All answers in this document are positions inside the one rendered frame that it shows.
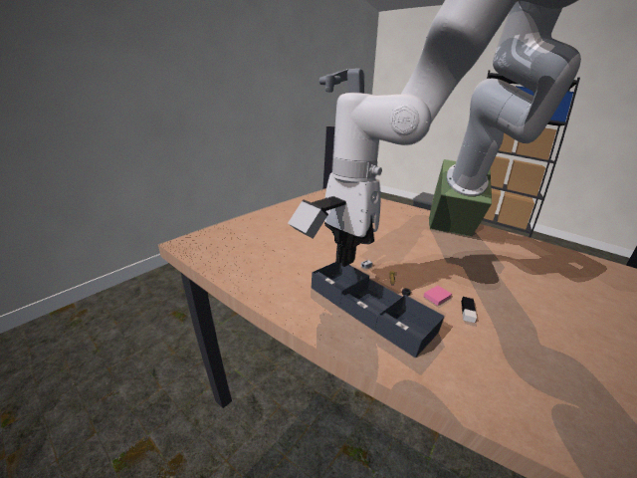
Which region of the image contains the pink flat rectangular block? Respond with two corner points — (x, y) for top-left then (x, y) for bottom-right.
(423, 286), (452, 306)

